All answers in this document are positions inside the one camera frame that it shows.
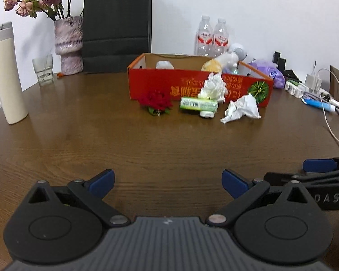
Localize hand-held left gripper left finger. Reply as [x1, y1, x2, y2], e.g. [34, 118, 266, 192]
[25, 169, 131, 228]

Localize cream thermos bottle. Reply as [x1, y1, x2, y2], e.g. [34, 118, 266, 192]
[0, 21, 29, 125]

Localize purple tissue pack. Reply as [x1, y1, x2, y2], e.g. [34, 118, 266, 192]
[247, 58, 286, 89]

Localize white round robot speaker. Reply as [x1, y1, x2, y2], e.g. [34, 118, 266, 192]
[229, 43, 248, 61]

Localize green packet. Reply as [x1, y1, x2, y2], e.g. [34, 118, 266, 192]
[179, 96, 219, 112]

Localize white cable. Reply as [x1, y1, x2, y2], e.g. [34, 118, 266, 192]
[313, 68, 339, 155]

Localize white plastic connector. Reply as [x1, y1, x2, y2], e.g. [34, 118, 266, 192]
[285, 79, 310, 98]

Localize black paper bag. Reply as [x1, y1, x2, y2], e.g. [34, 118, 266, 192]
[81, 0, 152, 74]

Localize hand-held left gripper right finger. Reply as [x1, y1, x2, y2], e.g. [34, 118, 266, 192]
[206, 168, 318, 228]

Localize yellow and white plush toy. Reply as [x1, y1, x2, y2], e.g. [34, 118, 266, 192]
[201, 50, 239, 72]

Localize grey braided cable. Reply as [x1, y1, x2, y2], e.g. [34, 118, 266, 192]
[301, 90, 339, 117]

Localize white translucent bead jar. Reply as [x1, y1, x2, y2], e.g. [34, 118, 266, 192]
[155, 60, 175, 70]

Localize white charger adapter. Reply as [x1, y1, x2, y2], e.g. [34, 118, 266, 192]
[304, 73, 323, 93]

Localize orange cardboard box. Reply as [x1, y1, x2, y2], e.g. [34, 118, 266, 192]
[127, 52, 274, 108]

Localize clear drinking glass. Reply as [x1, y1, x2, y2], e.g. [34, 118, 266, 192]
[32, 54, 55, 86]

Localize clear water bottle red label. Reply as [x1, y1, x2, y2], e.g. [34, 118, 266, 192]
[213, 18, 230, 58]
[194, 15, 214, 57]

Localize blue and white tube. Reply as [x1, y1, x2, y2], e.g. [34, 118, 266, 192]
[302, 98, 336, 113]

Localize pink textured vase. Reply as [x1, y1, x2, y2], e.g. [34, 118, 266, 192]
[54, 15, 84, 76]

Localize white tissue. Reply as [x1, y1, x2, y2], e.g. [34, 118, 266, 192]
[197, 72, 229, 103]
[220, 93, 262, 124]

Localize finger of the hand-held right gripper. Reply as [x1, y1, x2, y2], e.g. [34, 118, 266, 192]
[302, 155, 339, 173]
[264, 169, 339, 188]

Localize red fabric rose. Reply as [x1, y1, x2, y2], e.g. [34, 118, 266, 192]
[138, 90, 173, 117]

